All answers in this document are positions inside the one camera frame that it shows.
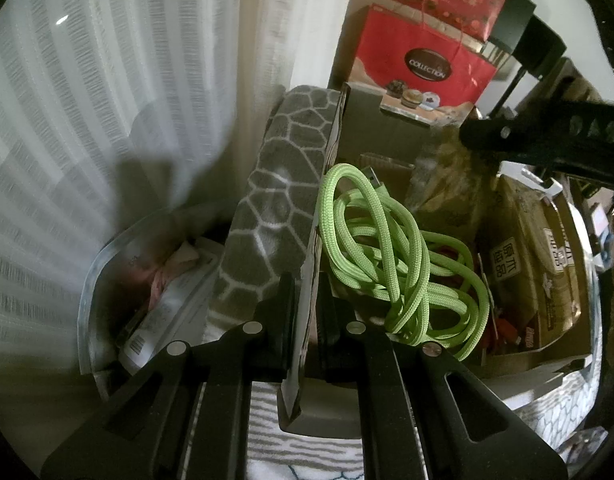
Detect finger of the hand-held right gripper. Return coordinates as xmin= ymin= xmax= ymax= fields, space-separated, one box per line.
xmin=459 ymin=110 xmax=525 ymax=153

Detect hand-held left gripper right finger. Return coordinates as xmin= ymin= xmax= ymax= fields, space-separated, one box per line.
xmin=316 ymin=280 xmax=570 ymax=480

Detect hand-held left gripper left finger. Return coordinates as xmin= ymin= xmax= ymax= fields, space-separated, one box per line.
xmin=40 ymin=272 xmax=298 ymax=480

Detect small gold snack packet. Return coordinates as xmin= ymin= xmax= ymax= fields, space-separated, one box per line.
xmin=407 ymin=127 xmax=494 ymax=232

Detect green braided cable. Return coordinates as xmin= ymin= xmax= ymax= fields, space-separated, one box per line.
xmin=317 ymin=164 xmax=490 ymax=361

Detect cardboard tray box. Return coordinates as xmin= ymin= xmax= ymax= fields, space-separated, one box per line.
xmin=277 ymin=82 xmax=595 ymax=441

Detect black speaker on stand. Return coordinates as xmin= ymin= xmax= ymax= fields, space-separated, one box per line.
xmin=487 ymin=0 xmax=536 ymax=56
xmin=497 ymin=15 xmax=568 ymax=111

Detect white printed papers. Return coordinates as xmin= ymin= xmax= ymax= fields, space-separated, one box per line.
xmin=118 ymin=267 xmax=224 ymax=377

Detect pink cloth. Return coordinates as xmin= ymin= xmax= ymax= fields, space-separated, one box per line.
xmin=150 ymin=244 xmax=199 ymax=307

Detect grey white patterned blanket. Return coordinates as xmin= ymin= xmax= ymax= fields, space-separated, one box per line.
xmin=207 ymin=85 xmax=605 ymax=480

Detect red Collection gift bag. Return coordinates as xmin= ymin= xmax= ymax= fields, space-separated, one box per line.
xmin=344 ymin=4 xmax=502 ymax=122

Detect red snack packet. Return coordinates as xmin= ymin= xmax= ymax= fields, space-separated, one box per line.
xmin=487 ymin=305 xmax=540 ymax=356

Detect clear plastic storage bin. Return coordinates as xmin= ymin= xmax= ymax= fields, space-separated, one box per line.
xmin=77 ymin=205 xmax=233 ymax=401

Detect white striped curtain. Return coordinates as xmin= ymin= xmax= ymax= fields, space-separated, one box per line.
xmin=0 ymin=0 xmax=358 ymax=411

